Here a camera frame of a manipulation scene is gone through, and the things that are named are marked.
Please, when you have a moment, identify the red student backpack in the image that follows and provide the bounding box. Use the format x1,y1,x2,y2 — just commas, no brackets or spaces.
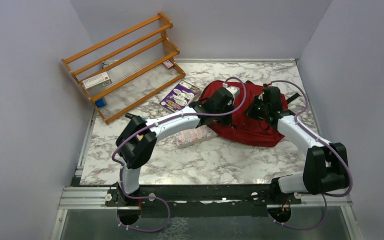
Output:
199,80,300,148

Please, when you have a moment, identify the purple comic book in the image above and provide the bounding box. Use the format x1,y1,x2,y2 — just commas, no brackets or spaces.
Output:
158,80,202,113

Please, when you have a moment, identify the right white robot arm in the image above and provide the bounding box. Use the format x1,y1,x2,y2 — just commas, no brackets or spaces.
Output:
245,84,351,204

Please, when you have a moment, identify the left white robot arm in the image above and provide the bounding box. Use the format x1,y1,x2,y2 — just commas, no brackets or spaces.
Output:
112,85,241,206

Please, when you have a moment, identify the black marker pen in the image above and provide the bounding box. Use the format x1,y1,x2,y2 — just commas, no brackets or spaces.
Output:
124,112,136,119

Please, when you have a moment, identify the orange wooden shelf rack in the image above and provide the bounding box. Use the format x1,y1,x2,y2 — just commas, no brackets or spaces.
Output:
61,12,186,124

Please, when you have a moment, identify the white red small box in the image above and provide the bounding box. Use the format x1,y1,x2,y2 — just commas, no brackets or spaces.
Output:
82,71,112,92

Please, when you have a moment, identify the blue small object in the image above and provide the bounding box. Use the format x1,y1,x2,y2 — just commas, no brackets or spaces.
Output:
94,97,107,108

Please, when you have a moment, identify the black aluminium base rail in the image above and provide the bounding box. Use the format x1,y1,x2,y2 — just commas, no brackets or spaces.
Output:
58,184,353,222

